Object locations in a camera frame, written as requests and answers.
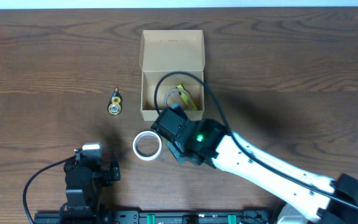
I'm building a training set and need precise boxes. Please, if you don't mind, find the white tape roll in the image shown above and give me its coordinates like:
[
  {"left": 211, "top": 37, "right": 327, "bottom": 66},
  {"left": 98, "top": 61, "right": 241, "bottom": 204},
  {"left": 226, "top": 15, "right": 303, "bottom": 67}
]
[{"left": 132, "top": 131, "right": 162, "bottom": 161}]

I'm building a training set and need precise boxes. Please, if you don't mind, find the yellow highlighter marker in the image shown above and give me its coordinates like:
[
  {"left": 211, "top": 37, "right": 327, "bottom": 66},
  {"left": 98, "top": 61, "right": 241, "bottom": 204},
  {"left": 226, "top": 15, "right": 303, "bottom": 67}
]
[{"left": 177, "top": 85, "right": 198, "bottom": 111}]

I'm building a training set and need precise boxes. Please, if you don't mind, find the clear tape roll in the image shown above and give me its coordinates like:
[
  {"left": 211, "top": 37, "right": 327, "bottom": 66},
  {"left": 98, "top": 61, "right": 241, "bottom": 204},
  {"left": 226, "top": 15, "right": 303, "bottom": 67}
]
[{"left": 164, "top": 88, "right": 188, "bottom": 110}]

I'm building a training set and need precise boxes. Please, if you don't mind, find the black yellow correction tape dispenser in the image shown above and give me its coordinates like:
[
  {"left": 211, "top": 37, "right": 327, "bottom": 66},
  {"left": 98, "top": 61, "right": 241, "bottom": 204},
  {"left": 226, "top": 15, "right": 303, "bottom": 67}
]
[{"left": 107, "top": 86, "right": 122, "bottom": 116}]

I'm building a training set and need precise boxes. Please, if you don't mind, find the brown cardboard box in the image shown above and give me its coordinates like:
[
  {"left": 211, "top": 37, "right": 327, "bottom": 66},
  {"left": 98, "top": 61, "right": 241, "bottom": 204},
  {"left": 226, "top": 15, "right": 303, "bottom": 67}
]
[{"left": 139, "top": 30, "right": 205, "bottom": 121}]

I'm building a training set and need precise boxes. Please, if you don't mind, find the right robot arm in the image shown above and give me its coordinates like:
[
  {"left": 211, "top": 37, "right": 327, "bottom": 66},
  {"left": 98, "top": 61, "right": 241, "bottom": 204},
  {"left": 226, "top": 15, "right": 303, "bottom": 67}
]
[{"left": 151, "top": 107, "right": 358, "bottom": 224}]

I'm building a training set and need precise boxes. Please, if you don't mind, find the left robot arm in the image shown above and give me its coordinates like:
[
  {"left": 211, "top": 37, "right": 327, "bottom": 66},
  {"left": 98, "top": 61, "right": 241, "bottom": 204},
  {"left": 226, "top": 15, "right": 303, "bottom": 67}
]
[{"left": 63, "top": 149, "right": 121, "bottom": 223}]

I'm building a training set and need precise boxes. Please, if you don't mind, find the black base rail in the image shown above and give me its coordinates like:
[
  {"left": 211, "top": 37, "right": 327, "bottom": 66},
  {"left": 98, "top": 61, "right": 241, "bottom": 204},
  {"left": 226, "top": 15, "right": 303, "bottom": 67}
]
[{"left": 34, "top": 210, "right": 271, "bottom": 224}]

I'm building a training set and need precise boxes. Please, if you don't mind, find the right black cable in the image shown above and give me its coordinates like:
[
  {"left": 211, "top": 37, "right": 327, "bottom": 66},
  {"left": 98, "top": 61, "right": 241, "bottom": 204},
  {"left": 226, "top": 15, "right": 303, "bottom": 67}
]
[{"left": 153, "top": 71, "right": 358, "bottom": 218}]

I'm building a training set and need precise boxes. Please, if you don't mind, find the black cable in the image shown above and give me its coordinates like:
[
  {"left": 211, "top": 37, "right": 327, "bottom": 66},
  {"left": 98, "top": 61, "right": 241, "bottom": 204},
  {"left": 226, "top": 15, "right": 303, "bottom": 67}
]
[
  {"left": 22, "top": 155, "right": 76, "bottom": 224},
  {"left": 153, "top": 71, "right": 358, "bottom": 218}
]

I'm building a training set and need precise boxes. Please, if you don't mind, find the left black cable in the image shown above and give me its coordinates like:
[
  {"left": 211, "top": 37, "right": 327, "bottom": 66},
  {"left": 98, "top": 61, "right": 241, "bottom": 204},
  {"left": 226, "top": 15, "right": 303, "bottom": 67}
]
[{"left": 22, "top": 155, "right": 76, "bottom": 224}]

